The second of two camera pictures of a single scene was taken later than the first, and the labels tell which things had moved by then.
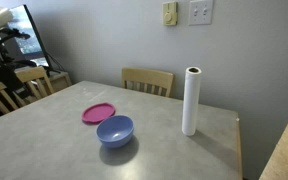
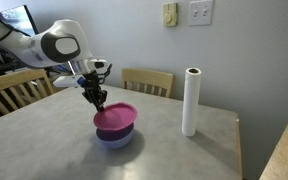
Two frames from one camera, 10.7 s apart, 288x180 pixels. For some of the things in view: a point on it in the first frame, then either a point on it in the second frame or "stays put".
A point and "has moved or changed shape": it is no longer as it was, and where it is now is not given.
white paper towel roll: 191,101 stays put
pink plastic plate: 98,112 has moved or changed shape
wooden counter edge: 287,158 stays put
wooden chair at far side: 149,81 stays put
